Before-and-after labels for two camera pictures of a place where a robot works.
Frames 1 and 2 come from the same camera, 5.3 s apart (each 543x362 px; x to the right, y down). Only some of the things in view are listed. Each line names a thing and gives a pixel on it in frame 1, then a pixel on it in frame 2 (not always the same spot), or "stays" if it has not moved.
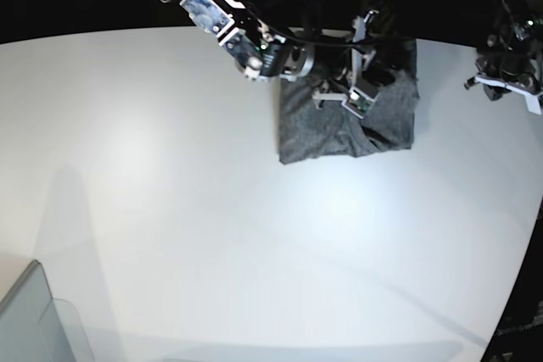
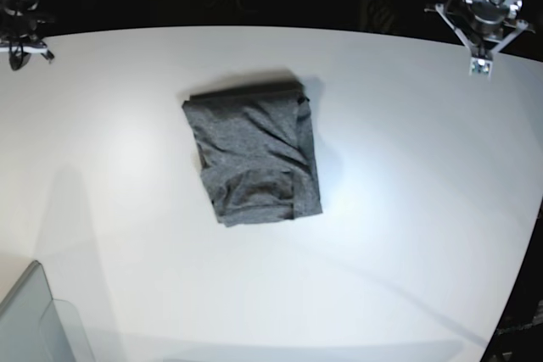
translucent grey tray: [36, 327] stays
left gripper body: [337, 61] to [19, 52]
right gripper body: [500, 74] to [485, 22]
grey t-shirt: [306, 130] to [257, 147]
